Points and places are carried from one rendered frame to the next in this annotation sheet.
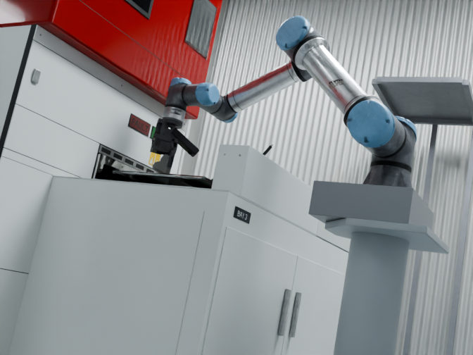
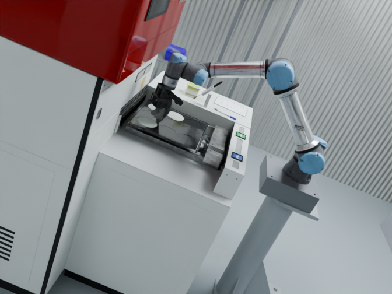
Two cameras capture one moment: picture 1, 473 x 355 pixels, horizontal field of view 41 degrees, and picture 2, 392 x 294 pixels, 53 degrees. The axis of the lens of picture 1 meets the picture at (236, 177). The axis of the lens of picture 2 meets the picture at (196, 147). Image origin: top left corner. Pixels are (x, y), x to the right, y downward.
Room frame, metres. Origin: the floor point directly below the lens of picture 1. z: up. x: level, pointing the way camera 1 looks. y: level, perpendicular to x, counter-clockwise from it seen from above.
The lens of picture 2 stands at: (0.45, 0.97, 1.74)
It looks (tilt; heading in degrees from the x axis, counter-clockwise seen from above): 26 degrees down; 329
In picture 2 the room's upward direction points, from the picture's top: 23 degrees clockwise
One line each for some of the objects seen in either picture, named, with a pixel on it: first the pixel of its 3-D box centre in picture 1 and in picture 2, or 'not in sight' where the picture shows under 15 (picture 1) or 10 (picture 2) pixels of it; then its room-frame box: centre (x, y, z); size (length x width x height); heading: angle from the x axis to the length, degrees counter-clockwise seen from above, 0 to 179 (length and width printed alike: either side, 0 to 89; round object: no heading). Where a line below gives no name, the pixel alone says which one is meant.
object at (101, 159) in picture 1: (136, 184); (132, 108); (2.22, 0.35, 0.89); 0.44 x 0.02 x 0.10; 149
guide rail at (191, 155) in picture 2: not in sight; (172, 147); (1.99, 0.17, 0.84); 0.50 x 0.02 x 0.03; 59
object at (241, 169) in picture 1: (272, 194); (233, 157); (1.88, -0.12, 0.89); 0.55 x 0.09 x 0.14; 149
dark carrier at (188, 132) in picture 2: (186, 189); (170, 123); (2.13, 0.16, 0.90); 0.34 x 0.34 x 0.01; 59
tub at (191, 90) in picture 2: not in sight; (192, 89); (2.40, -0.03, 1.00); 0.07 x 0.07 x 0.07; 71
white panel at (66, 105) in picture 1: (109, 134); (125, 96); (2.08, 0.45, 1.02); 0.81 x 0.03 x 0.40; 149
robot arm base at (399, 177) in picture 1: (388, 182); (300, 167); (1.75, -0.43, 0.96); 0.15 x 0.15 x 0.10
